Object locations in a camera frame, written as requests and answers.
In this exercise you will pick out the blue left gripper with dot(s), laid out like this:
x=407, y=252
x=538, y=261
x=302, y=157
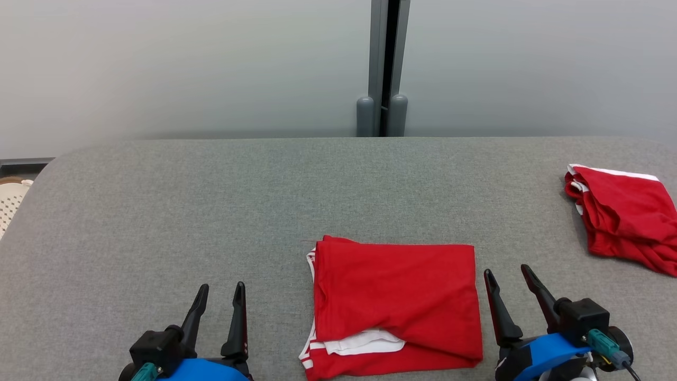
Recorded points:
x=211, y=370

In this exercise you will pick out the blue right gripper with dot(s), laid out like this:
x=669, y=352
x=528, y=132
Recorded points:
x=545, y=354

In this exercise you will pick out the red basketball jersey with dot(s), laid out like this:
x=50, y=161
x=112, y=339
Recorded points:
x=396, y=296

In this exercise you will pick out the red white basketball shorts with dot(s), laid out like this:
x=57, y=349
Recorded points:
x=624, y=211

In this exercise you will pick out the white laundry basket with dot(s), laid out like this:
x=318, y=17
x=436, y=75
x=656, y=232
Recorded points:
x=10, y=203

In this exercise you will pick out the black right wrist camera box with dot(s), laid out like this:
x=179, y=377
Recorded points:
x=582, y=317

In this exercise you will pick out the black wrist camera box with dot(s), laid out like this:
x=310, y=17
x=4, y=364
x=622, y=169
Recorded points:
x=582, y=317
x=158, y=346

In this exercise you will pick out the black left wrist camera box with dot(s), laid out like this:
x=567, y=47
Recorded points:
x=158, y=346

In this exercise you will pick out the grey partition post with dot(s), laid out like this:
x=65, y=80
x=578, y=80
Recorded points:
x=403, y=53
x=375, y=53

